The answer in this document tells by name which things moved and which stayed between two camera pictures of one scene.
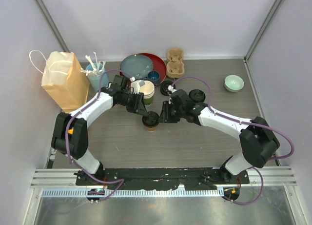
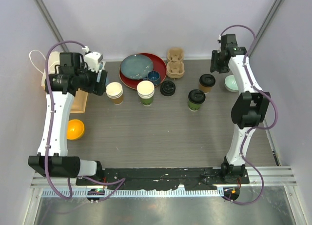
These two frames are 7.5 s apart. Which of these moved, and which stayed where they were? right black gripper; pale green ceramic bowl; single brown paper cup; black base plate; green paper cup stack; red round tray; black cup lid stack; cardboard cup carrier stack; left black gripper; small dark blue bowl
Moved: left black gripper; single brown paper cup; right black gripper
Stayed: small dark blue bowl; red round tray; green paper cup stack; pale green ceramic bowl; cardboard cup carrier stack; black cup lid stack; black base plate
